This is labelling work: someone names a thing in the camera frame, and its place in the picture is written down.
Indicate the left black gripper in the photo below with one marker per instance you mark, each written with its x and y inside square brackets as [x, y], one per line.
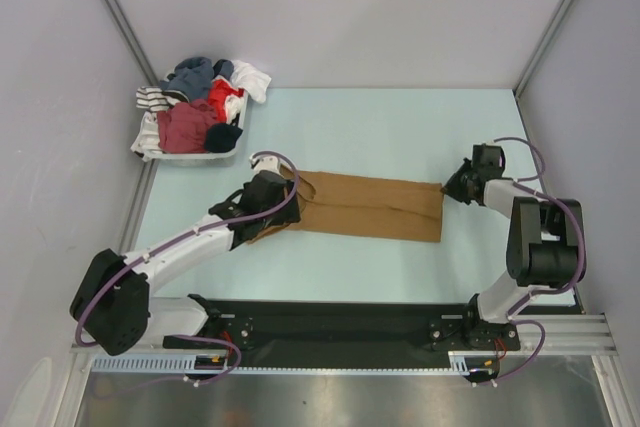
[290, 216]

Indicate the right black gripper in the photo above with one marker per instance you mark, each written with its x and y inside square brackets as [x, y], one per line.
[451, 186]

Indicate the tan tank top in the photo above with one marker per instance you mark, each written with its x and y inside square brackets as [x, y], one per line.
[367, 207]

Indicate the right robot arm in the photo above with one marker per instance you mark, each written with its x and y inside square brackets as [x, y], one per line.
[545, 250]

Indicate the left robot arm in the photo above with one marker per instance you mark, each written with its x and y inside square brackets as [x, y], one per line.
[115, 307]

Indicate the white laundry basket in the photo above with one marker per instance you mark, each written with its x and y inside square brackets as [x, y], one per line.
[146, 143]

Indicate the black garment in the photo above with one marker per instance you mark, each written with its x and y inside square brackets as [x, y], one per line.
[222, 138]

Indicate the maroon garment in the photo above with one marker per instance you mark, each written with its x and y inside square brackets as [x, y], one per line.
[182, 129]

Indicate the white garment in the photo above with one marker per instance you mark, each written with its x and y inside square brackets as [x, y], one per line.
[252, 80]

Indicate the red garment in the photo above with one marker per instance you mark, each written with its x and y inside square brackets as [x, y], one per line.
[224, 94]

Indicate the blue grey garment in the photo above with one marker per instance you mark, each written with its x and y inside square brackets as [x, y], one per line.
[192, 78]

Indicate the striped garment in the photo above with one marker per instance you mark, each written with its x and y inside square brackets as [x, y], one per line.
[151, 99]

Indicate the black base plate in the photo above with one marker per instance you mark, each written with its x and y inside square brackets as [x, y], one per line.
[354, 332]

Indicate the slotted cable duct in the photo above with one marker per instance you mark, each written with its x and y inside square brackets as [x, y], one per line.
[192, 363]

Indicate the aluminium rail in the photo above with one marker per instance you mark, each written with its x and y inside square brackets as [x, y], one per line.
[567, 335]

